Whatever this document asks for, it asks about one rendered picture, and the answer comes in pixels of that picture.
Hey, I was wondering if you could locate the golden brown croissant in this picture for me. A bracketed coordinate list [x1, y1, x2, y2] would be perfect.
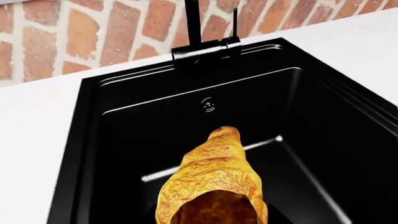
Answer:
[154, 125, 269, 224]

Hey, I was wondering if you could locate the black sink faucet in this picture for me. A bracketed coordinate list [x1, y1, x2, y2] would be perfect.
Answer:
[170, 0, 242, 68]

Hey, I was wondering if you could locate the black kitchen sink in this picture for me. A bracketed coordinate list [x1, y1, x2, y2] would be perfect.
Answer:
[45, 37, 398, 224]

